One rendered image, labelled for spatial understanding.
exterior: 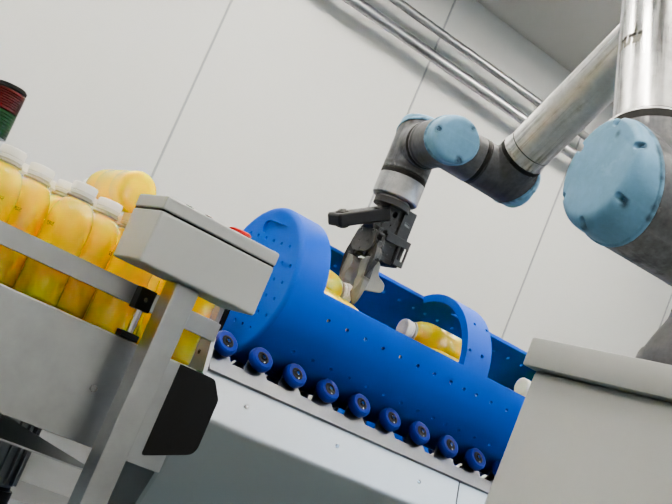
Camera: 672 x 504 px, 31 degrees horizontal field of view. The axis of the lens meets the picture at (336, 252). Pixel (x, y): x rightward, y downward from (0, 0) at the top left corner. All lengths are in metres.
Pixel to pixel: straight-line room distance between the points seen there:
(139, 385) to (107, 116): 3.84
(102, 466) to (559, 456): 0.64
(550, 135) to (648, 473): 0.89
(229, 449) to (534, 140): 0.76
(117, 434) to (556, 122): 0.94
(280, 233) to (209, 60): 3.64
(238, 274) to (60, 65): 3.76
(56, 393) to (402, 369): 0.68
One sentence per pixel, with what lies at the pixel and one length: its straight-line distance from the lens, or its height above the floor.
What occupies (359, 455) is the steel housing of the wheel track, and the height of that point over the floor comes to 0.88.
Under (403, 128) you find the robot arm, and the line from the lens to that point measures 2.30.
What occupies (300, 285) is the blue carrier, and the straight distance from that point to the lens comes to 2.04.
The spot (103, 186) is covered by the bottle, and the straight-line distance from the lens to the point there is 1.94.
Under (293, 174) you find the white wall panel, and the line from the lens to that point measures 5.96.
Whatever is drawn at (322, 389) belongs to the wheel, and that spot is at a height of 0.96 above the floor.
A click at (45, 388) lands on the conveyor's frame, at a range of 1.78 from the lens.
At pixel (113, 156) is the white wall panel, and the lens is 5.53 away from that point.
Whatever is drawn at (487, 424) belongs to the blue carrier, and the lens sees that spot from 2.34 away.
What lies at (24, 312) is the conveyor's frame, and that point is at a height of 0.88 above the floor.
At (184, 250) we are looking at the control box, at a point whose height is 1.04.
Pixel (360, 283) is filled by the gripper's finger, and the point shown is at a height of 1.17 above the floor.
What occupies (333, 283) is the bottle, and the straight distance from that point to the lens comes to 2.19.
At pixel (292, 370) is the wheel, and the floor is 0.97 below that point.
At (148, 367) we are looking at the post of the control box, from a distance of 1.74.
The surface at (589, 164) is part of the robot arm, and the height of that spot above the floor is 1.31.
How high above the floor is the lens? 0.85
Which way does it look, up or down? 9 degrees up
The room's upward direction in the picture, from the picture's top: 23 degrees clockwise
